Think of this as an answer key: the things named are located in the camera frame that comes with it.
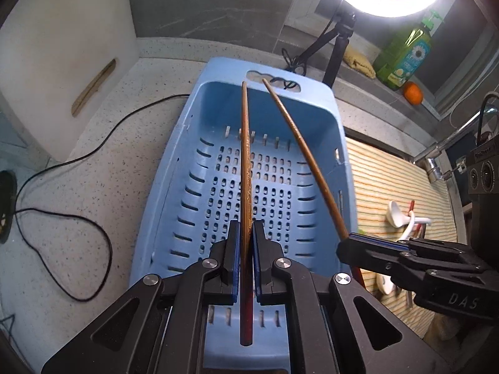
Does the green dish soap bottle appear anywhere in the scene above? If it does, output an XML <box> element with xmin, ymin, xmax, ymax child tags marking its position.
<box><xmin>372</xmin><ymin>9</ymin><xmax>443</xmax><ymax>90</ymax></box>

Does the yellow sponge cloth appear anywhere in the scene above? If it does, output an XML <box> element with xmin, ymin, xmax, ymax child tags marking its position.
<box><xmin>342</xmin><ymin>45</ymin><xmax>376</xmax><ymax>79</ymax></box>

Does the white cutting board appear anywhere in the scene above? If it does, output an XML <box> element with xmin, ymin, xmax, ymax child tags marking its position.
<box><xmin>1</xmin><ymin>0</ymin><xmax>139</xmax><ymax>161</ymax></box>

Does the striped yellow dish cloth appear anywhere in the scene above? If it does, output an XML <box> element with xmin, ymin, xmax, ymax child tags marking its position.
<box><xmin>344</xmin><ymin>137</ymin><xmax>458</xmax><ymax>339</ymax></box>

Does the white ceramic spoon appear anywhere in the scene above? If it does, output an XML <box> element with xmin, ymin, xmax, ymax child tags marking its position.
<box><xmin>375</xmin><ymin>221</ymin><xmax>422</xmax><ymax>295</ymax></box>
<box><xmin>386</xmin><ymin>201</ymin><xmax>432</xmax><ymax>228</ymax></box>

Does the blue plastic drain basket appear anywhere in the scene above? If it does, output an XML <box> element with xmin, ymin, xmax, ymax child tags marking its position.
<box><xmin>128</xmin><ymin>55</ymin><xmax>359</xmax><ymax>374</ymax></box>

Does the black power cable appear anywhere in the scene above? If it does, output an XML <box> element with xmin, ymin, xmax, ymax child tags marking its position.
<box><xmin>13</xmin><ymin>93</ymin><xmax>192</xmax><ymax>303</ymax></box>

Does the orange fruit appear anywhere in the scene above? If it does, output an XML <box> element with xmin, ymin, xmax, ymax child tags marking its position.
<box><xmin>403</xmin><ymin>81</ymin><xmax>424</xmax><ymax>106</ymax></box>

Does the chrome kitchen faucet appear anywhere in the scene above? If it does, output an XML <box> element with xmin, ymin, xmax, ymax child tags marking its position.
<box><xmin>413</xmin><ymin>92</ymin><xmax>499</xmax><ymax>183</ymax></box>

